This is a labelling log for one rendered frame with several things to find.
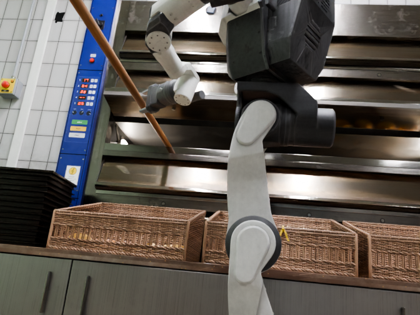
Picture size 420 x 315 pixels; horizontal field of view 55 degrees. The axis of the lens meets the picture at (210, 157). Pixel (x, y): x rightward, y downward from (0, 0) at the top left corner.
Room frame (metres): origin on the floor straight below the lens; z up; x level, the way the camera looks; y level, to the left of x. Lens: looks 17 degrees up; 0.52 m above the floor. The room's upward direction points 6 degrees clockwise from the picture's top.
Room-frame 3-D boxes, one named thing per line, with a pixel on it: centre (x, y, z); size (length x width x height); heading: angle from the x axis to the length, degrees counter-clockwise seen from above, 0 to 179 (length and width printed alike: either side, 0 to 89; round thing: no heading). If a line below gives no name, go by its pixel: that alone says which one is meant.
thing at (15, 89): (2.11, 1.18, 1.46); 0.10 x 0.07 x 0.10; 83
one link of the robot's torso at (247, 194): (1.10, -0.13, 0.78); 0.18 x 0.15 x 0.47; 172
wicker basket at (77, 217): (1.79, 0.30, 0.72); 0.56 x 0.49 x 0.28; 83
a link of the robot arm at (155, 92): (1.44, 0.21, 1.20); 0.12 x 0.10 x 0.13; 47
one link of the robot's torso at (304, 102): (1.09, -0.20, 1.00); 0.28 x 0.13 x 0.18; 82
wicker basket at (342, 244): (1.69, -0.31, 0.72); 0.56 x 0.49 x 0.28; 83
